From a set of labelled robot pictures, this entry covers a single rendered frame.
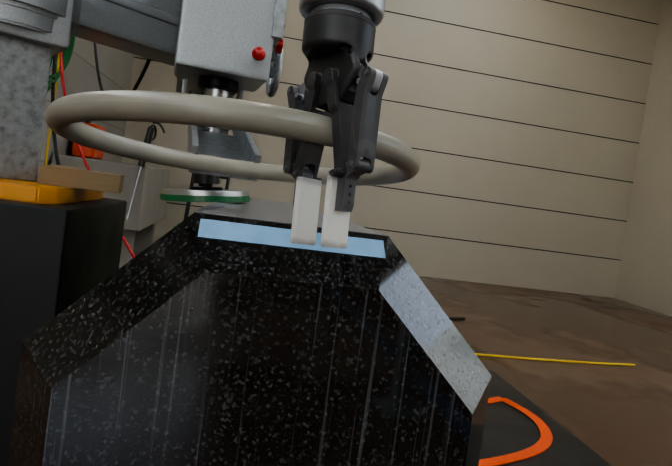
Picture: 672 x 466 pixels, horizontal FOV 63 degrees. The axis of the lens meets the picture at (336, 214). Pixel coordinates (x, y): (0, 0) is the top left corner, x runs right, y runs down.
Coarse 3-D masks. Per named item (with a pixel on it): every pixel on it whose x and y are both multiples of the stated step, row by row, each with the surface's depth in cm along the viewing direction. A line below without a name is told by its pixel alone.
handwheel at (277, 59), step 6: (282, 48) 148; (276, 54) 155; (282, 54) 146; (276, 60) 146; (282, 60) 146; (270, 66) 150; (276, 66) 146; (270, 72) 151; (276, 72) 146; (270, 78) 158; (276, 78) 146; (270, 84) 153; (276, 84) 147; (270, 90) 150; (276, 90) 149; (270, 96) 152
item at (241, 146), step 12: (192, 132) 104; (204, 132) 127; (240, 132) 122; (192, 144) 95; (204, 144) 116; (216, 144) 118; (228, 144) 120; (240, 144) 119; (252, 144) 105; (216, 156) 108; (228, 156) 110; (240, 156) 112; (252, 156) 100; (252, 180) 99
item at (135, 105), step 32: (64, 96) 58; (96, 96) 54; (128, 96) 53; (160, 96) 52; (192, 96) 52; (64, 128) 65; (96, 128) 79; (224, 128) 53; (256, 128) 52; (288, 128) 53; (320, 128) 54; (160, 160) 90; (192, 160) 94; (224, 160) 96; (384, 160) 62; (416, 160) 67
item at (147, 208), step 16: (64, 160) 370; (80, 160) 372; (96, 160) 374; (128, 176) 378; (144, 176) 380; (160, 176) 448; (128, 192) 378; (144, 192) 383; (160, 192) 460; (144, 208) 392; (160, 208) 472; (128, 224) 380; (144, 224) 401; (128, 240) 393; (144, 240) 486; (128, 256) 394
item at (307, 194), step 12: (300, 180) 57; (312, 180) 58; (300, 192) 57; (312, 192) 58; (300, 204) 57; (312, 204) 58; (300, 216) 57; (312, 216) 58; (300, 228) 57; (312, 228) 58; (300, 240) 57; (312, 240) 58
